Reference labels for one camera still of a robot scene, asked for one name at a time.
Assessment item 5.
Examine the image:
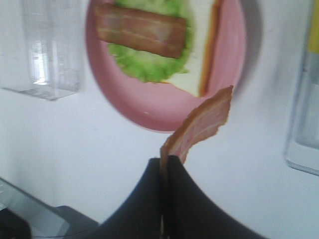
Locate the reddish bacon strip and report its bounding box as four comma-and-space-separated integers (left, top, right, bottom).
159, 85, 234, 239

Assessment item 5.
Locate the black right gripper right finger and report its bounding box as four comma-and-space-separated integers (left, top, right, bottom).
166, 155, 264, 239

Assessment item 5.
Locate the left clear plastic tray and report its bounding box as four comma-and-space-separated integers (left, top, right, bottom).
0, 0, 83, 101

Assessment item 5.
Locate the green lettuce leaf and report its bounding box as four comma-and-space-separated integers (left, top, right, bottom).
107, 0, 194, 83

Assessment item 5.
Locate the toast bread slice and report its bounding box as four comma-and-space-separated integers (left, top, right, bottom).
164, 0, 223, 98

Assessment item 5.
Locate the right clear plastic tray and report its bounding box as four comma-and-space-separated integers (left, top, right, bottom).
284, 0, 319, 175

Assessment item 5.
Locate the yellow cheese slice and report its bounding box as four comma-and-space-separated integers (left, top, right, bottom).
308, 0, 319, 54

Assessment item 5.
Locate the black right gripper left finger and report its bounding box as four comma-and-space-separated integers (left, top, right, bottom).
87, 158, 162, 239

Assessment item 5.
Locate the brown bacon strip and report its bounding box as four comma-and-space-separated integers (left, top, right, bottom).
94, 3, 186, 59

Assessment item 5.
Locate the pink round plate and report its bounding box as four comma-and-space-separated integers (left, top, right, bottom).
86, 0, 247, 131

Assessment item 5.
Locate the clear plastic tray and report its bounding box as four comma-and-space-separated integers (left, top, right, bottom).
284, 0, 319, 175
0, 0, 83, 101

